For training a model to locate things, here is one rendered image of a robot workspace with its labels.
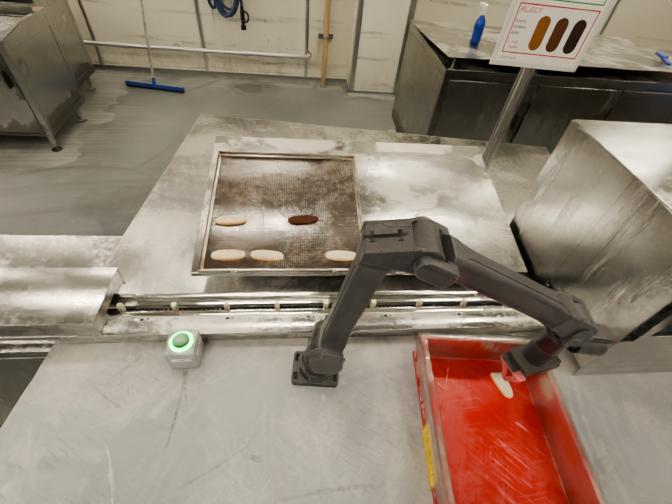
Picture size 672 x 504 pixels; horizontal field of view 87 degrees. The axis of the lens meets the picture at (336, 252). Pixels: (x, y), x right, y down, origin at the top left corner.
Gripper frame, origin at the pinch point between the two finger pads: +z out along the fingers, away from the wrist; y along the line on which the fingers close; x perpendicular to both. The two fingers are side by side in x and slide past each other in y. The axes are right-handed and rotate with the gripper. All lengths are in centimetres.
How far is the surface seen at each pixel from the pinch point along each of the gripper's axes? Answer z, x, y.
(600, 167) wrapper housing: -36, 30, 30
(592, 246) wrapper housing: -20.7, 17.3, 26.9
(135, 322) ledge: 4, 44, -88
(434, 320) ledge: 4.2, 21.4, -9.9
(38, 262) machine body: 9, 78, -117
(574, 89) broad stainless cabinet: 2, 149, 172
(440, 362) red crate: 8.0, 10.9, -12.9
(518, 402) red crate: 8.0, -4.9, 1.1
